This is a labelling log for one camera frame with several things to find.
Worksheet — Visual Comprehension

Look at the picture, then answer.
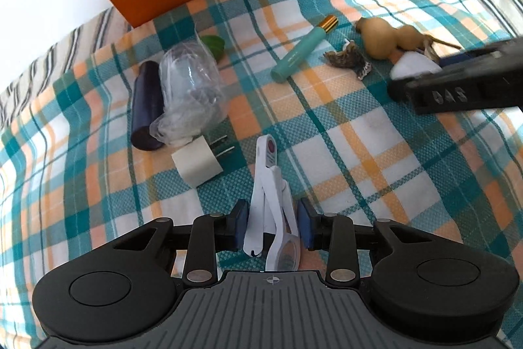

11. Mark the white nail clipper tool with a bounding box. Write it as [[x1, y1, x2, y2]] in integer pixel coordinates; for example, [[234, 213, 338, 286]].
[[243, 135, 301, 271]]

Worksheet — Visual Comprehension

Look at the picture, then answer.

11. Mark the white earbuds case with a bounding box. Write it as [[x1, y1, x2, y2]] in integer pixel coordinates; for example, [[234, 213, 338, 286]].
[[390, 51, 442, 80]]

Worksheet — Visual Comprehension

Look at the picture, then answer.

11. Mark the white plug adapter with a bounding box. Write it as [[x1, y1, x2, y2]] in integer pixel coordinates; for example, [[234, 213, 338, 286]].
[[171, 135, 234, 189]]

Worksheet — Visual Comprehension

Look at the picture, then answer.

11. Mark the tan gourd ornament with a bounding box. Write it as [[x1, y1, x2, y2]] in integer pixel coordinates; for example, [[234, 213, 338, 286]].
[[355, 17, 426, 60]]

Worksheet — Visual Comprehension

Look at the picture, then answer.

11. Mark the plaid teal orange blanket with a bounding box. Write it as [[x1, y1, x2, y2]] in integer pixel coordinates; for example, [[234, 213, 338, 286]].
[[1, 0, 522, 348]]

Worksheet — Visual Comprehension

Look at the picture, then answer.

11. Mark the clear plastic bag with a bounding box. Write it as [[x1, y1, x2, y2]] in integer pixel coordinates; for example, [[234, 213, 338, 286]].
[[150, 35, 229, 147]]

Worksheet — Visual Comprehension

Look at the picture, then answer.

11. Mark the small seashell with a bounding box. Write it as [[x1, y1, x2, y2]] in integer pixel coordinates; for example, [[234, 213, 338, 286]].
[[324, 40, 372, 80]]

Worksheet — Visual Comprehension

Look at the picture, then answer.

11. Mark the dark purple cylinder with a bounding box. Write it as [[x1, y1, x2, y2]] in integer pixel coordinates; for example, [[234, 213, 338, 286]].
[[130, 60, 164, 151]]

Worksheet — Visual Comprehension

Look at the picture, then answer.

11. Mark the teal gold-capped tube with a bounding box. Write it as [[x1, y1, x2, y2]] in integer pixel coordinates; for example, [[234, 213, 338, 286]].
[[270, 15, 339, 83]]

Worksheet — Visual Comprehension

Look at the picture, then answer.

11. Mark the green leaf piece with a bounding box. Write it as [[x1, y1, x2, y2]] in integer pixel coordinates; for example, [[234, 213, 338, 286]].
[[199, 35, 225, 62]]

